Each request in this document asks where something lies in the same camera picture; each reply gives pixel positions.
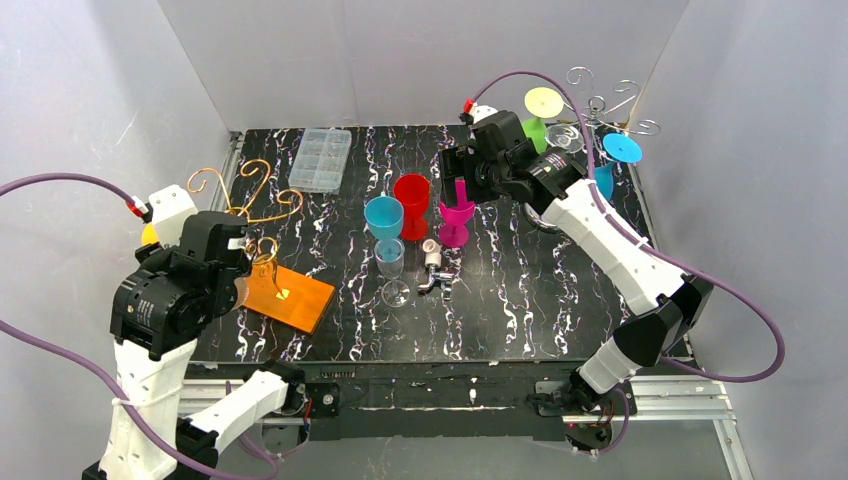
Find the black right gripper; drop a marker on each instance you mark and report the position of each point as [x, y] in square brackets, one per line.
[452, 175]

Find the red wine glass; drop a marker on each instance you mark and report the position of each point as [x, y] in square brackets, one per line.
[413, 192]

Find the pink wine glass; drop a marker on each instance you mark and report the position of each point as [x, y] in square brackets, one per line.
[454, 233]

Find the light blue wine glass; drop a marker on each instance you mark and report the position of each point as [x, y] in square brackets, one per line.
[384, 217]

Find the clear wine glass gold rack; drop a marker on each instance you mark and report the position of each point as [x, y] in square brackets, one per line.
[394, 272]

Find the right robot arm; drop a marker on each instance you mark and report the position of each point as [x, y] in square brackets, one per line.
[666, 301]

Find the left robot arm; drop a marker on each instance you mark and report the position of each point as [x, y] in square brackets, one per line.
[158, 315]

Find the green wine glass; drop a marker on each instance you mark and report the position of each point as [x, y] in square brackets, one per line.
[542, 103]

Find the clear wine glass silver rack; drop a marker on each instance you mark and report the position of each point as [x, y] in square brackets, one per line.
[565, 136]

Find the blue wine glass silver rack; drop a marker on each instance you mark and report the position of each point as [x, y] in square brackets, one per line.
[615, 149]

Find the orange wooden rack base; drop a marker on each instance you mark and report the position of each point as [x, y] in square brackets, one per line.
[288, 297]

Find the orange yellow wine glass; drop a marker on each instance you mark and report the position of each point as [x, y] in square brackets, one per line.
[149, 235]

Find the clear plastic screw box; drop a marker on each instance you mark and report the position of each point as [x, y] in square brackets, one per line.
[320, 161]

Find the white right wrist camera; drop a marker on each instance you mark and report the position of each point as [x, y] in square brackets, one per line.
[474, 112]

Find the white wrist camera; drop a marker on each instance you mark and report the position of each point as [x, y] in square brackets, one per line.
[166, 211]
[474, 112]

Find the silver wire glass rack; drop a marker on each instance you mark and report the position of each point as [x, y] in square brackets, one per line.
[614, 115]

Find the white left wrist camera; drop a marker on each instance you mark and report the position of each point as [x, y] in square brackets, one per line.
[166, 211]

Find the aluminium front rail frame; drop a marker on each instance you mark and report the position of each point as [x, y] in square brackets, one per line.
[506, 398]

